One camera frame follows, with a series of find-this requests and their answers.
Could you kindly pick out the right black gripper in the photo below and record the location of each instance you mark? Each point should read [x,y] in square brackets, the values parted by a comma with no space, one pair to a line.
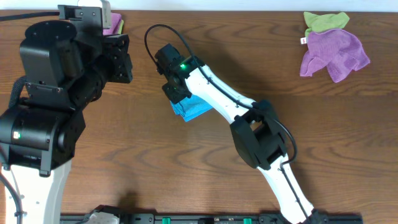
[173,91]

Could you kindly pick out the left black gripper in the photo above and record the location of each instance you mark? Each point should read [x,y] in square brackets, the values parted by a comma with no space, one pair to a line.
[119,58]

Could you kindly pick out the blue microfiber cloth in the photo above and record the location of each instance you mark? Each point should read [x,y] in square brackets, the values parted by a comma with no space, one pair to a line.
[190,108]

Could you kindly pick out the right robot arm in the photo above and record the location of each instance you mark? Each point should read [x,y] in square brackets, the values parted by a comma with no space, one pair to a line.
[258,135]

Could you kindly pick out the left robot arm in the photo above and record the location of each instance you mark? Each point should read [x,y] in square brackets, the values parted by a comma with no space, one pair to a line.
[39,130]

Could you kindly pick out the folded green cloth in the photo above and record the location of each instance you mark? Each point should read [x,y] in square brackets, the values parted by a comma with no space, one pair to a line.
[120,29]

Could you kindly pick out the folded purple cloth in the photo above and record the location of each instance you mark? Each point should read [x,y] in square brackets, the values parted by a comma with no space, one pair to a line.
[116,20]

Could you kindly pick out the white cloth label tag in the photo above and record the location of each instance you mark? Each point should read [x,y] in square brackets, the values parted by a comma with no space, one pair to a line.
[303,40]

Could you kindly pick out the crumpled green cloth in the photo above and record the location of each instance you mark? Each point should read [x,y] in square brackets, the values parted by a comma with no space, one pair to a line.
[321,23]

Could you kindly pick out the crumpled purple cloth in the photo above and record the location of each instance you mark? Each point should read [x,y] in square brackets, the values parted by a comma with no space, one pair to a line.
[337,50]

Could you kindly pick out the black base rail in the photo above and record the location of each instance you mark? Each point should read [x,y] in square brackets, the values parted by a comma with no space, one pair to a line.
[108,214]

